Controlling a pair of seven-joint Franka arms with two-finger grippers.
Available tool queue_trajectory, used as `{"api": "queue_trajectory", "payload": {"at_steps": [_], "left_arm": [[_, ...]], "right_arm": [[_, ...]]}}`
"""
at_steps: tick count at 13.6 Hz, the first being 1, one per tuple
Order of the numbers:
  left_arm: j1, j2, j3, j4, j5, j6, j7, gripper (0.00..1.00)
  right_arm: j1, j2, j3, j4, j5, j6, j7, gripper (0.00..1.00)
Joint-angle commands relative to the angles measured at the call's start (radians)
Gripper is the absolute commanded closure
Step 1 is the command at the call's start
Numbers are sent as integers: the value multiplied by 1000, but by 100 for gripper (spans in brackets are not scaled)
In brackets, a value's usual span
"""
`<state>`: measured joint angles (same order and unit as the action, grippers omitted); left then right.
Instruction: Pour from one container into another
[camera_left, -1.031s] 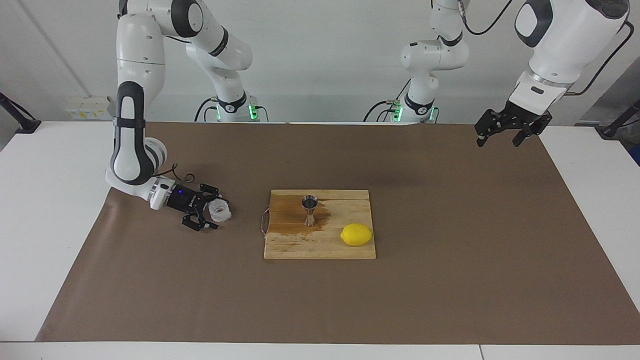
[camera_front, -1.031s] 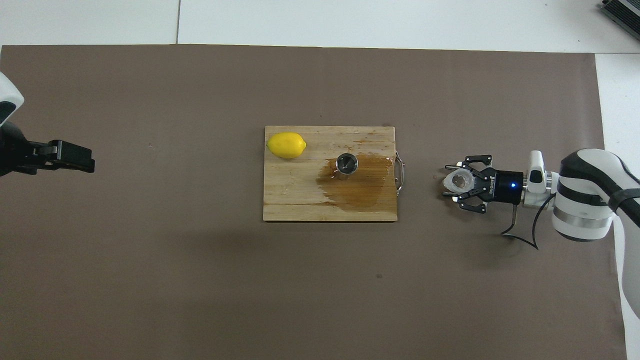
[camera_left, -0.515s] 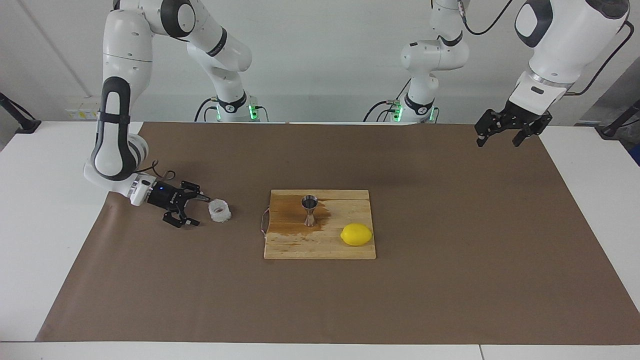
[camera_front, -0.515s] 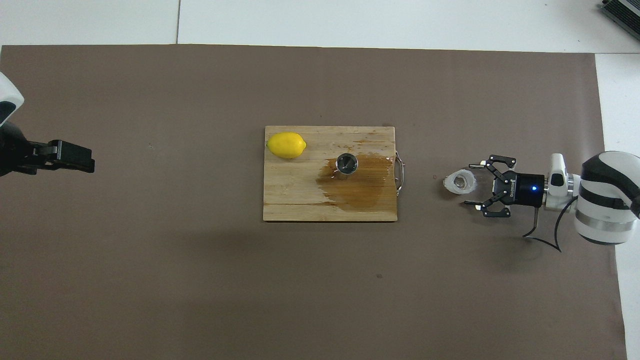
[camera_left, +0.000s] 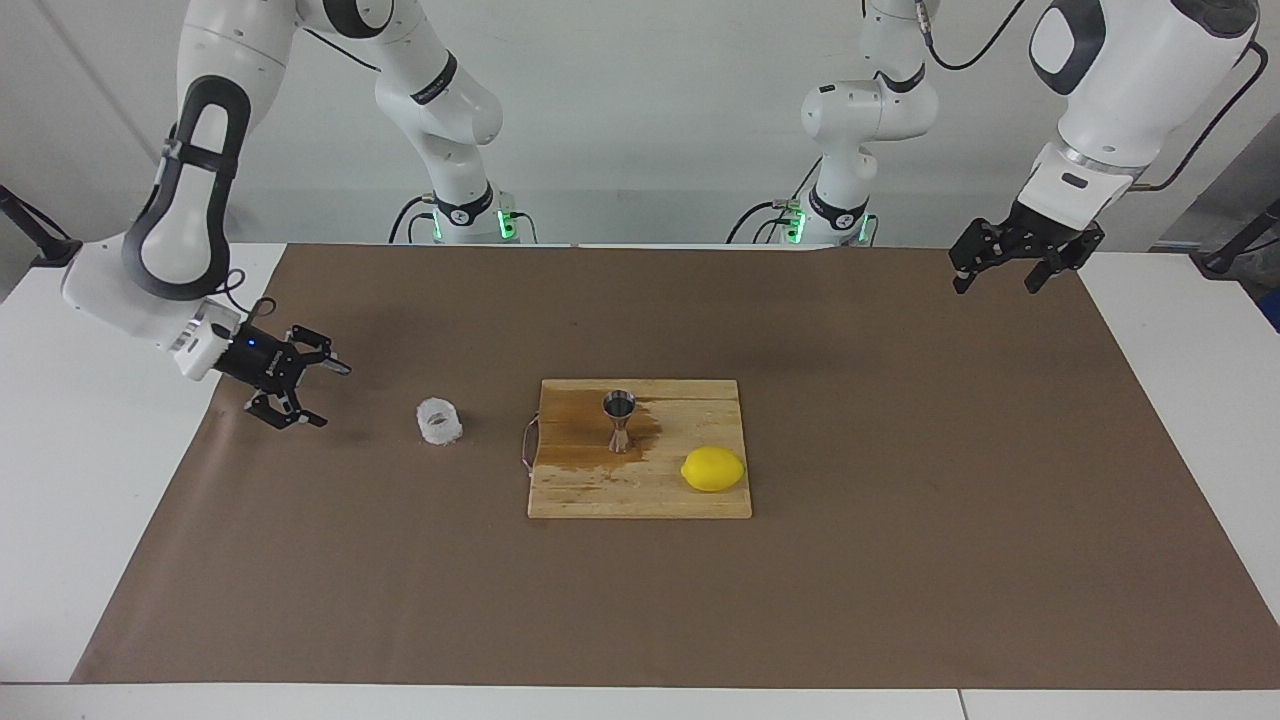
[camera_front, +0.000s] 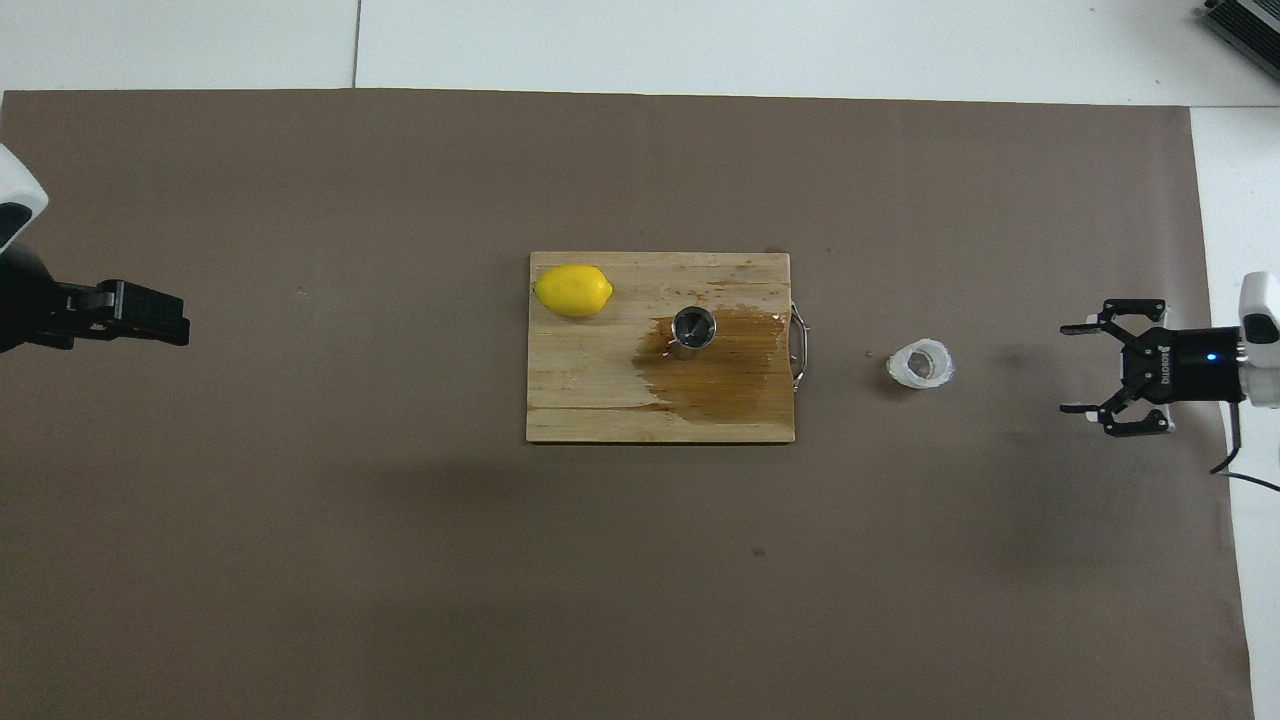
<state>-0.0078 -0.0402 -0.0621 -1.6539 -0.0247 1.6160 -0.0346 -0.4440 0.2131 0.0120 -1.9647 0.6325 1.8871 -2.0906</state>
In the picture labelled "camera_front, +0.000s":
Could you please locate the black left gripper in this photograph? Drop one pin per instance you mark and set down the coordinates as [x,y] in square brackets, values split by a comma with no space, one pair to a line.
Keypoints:
[35,310]

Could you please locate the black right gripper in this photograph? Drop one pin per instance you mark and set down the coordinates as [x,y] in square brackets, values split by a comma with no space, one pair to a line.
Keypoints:
[1195,365]

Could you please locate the clear plastic cup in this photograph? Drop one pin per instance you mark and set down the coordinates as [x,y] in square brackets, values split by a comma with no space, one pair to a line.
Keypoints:
[920,365]

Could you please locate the steel double jigger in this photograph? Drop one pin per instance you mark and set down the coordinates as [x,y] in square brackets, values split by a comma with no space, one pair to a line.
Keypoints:
[693,330]

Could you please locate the brown paper table mat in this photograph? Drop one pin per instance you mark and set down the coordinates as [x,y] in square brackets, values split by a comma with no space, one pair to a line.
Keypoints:
[400,560]

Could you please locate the grey ribbed metal device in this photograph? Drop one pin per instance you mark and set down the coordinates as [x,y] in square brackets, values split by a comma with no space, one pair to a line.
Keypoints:
[1250,25]

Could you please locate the yellow lemon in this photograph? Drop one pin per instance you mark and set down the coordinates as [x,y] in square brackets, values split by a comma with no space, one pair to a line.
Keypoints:
[572,290]

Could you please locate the wooden cutting board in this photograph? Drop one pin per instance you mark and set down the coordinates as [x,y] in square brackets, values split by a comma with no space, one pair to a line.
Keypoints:
[600,400]

